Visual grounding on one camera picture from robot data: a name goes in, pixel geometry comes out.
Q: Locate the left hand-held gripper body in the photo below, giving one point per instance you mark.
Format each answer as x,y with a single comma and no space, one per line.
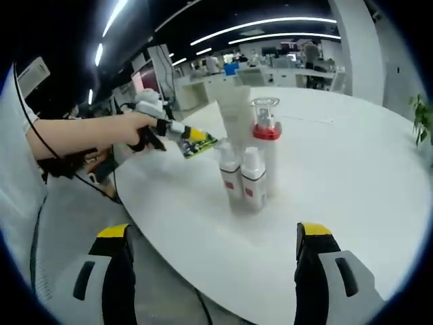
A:
150,101

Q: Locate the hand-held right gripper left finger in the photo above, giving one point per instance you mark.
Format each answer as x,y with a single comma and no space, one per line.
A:
116,291

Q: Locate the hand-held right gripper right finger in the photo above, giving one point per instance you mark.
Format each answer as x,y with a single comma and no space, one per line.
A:
309,287

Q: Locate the silver green skincare mask sachet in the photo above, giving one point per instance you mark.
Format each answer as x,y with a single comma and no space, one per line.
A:
198,149

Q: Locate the white skincare squeeze tube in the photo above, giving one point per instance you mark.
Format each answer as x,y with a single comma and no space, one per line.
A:
233,115

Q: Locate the small skincare bottle clear cap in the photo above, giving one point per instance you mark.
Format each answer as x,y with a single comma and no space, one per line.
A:
230,183

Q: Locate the white bottle with red band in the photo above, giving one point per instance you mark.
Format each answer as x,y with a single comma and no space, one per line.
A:
253,189

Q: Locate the white skincare bottle red collar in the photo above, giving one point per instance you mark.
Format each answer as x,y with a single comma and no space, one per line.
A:
270,162

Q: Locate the person's left hand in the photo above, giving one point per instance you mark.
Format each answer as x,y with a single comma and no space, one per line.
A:
135,122

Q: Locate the computer monitor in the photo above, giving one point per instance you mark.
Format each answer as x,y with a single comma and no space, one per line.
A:
147,79

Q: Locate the white office counter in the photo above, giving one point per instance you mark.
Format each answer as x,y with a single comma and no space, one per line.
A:
199,91

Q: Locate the blue box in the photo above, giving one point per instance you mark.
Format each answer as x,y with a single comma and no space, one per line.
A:
230,68

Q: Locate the ceiling light strip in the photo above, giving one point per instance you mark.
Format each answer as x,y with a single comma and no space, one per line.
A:
264,24
115,17

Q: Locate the white ceiling air conditioner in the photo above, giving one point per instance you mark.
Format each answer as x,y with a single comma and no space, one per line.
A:
34,72

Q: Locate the person's white shirt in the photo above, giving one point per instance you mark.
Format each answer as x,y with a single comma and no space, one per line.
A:
17,169

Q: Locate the green potted plant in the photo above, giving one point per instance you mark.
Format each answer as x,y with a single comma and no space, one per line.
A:
421,115

